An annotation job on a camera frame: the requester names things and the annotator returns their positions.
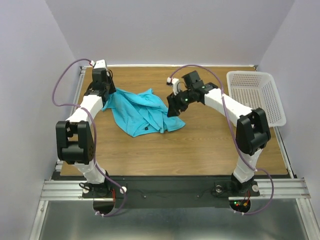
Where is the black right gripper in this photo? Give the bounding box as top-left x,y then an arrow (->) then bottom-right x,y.
165,88 -> 194,119

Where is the turquoise t shirt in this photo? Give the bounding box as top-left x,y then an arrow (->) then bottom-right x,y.
102,88 -> 186,138

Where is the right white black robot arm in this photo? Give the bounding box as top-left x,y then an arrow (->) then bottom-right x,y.
166,71 -> 271,195

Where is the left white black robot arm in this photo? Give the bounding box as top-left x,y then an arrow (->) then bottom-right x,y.
55,67 -> 116,197

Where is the white plastic laundry basket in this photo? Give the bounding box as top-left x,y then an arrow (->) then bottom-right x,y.
226,70 -> 287,128

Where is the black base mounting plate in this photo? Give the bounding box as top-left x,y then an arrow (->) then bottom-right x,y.
51,174 -> 261,210

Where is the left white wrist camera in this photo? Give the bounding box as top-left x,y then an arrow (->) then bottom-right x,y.
93,59 -> 107,69

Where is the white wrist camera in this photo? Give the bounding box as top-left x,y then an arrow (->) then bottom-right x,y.
93,59 -> 107,69
166,77 -> 182,96

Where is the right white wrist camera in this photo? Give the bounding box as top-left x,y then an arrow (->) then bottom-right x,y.
166,77 -> 182,96

